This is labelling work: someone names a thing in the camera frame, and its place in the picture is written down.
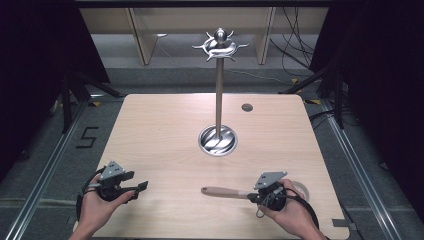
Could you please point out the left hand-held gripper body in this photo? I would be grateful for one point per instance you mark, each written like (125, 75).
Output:
(111, 171)

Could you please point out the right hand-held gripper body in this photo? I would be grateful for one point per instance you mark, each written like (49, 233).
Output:
(270, 181)

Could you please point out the person's right hand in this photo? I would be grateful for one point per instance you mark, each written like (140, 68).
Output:
(296, 213)

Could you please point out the person's left hand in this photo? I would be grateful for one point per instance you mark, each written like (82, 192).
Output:
(95, 210)

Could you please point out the roll of clear tape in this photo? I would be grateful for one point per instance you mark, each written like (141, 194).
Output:
(304, 188)

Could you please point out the grey table grommet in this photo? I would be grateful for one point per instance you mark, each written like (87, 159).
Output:
(247, 107)

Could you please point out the black metal stand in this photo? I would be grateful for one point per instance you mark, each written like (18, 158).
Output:
(68, 100)
(338, 96)

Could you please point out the grey tape strip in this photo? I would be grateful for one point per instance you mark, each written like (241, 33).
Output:
(343, 223)

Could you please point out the metal utensil stand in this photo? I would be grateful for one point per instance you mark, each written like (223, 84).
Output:
(218, 100)

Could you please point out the dark curtain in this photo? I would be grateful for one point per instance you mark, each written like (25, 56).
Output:
(33, 66)
(383, 83)

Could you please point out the light wooden shelf unit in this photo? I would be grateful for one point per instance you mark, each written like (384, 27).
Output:
(143, 36)

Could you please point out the aluminium floor rail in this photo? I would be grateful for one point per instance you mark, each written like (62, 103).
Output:
(360, 173)
(43, 173)

